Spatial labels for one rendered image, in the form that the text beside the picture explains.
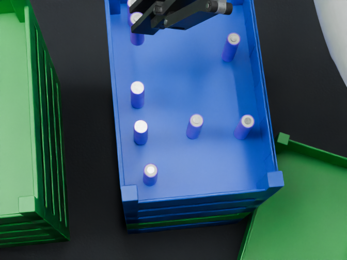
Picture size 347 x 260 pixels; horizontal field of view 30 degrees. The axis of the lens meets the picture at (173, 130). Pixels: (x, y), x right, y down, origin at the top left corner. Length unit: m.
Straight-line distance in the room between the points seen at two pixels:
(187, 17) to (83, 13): 0.65
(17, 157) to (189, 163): 0.23
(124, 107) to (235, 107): 0.15
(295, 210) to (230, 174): 0.36
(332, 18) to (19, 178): 0.54
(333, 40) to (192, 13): 0.23
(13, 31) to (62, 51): 0.34
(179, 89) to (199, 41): 0.08
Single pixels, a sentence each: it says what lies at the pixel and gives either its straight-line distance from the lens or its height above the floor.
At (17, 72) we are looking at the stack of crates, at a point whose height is 0.32.
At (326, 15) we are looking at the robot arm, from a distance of 0.46.
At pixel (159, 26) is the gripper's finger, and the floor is 0.50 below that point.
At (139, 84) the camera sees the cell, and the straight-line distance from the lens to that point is 0.83.
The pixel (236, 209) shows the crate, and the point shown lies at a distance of 0.99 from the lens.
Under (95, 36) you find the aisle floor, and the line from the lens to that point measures 1.28.
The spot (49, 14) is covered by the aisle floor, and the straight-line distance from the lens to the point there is 1.31.
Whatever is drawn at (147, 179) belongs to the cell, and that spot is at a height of 0.37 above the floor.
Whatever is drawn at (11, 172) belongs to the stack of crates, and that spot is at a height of 0.32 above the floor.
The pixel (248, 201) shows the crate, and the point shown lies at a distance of 0.91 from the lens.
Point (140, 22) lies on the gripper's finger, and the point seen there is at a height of 0.49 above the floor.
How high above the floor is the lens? 1.18
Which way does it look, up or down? 75 degrees down
